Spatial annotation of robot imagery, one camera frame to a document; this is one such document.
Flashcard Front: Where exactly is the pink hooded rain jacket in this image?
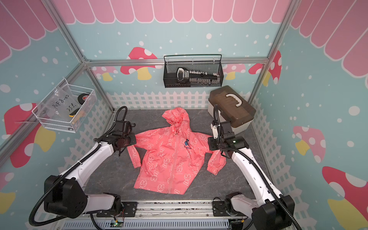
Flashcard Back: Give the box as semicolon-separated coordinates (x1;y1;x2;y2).
127;107;226;195

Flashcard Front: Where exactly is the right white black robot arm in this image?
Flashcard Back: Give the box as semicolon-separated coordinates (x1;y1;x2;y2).
208;121;301;230

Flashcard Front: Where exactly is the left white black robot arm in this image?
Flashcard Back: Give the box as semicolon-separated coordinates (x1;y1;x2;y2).
28;120;137;227

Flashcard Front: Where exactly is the beige toolbox with brown lid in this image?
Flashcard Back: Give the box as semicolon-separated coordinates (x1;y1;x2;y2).
208;86;256;134

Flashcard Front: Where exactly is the yellow black tool in bin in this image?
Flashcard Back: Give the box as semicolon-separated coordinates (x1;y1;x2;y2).
69;108;80;117

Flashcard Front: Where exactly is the black tape roll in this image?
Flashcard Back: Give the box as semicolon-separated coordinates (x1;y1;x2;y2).
77;93;90;105

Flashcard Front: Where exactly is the clear labelled plastic bag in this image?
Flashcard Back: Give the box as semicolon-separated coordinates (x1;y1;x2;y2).
46;87;81;122

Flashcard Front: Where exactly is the socket wrench set in basket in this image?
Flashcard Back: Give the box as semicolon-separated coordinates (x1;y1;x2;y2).
176;68;221;85

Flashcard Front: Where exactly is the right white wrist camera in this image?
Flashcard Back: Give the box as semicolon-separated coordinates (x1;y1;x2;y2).
210;124;219;140

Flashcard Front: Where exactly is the clear plastic wall bin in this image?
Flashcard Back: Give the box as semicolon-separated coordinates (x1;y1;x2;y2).
32;79;97;133

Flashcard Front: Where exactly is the black wire mesh wall basket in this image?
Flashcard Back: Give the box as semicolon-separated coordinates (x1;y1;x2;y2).
163;54;224;88

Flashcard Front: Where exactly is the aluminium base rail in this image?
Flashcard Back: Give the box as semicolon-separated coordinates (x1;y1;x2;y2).
53;199;255;230

